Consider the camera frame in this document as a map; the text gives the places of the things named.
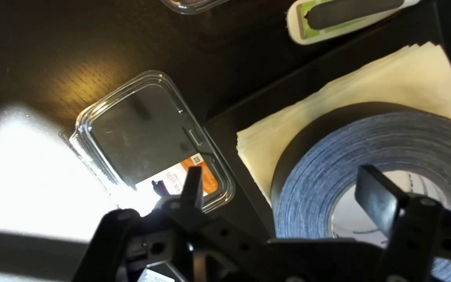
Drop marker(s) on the clear plastic clamshell container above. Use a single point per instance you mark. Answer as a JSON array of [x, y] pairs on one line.
[[143, 137]]

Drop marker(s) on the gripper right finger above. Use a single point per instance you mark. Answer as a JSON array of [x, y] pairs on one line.
[[405, 223]]

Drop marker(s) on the black tray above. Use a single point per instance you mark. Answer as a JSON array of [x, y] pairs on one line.
[[272, 94]]

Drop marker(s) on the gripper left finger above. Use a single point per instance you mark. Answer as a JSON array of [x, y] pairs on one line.
[[194, 219]]

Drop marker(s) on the white and green brush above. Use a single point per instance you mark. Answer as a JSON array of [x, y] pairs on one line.
[[339, 17]]

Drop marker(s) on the roll of black tape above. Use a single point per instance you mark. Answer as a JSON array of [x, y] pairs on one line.
[[319, 172]]

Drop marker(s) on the stack of white napkins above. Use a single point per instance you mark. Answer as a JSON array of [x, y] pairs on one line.
[[366, 90]]

